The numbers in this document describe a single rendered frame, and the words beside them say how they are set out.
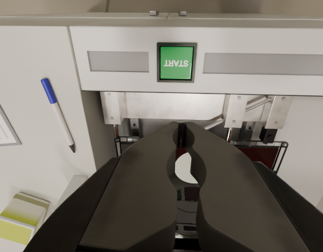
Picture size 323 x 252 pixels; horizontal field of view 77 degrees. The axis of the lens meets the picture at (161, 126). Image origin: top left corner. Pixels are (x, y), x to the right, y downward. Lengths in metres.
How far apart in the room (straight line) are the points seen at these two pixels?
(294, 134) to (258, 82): 0.29
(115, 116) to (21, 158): 0.20
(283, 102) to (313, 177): 0.34
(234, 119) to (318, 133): 0.27
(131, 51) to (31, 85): 0.17
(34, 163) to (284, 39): 0.48
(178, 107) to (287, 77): 0.20
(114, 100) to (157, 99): 0.08
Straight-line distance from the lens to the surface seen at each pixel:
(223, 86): 0.33
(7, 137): 0.46
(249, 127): 0.51
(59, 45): 0.34
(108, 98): 0.40
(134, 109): 0.43
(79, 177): 0.45
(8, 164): 0.52
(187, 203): 0.58
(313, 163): 0.69
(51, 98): 0.36
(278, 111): 0.44
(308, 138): 0.63
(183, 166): 0.48
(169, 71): 0.31
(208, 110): 0.43
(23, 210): 0.53
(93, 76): 0.34
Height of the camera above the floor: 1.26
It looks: 60 degrees down
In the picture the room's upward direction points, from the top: 175 degrees counter-clockwise
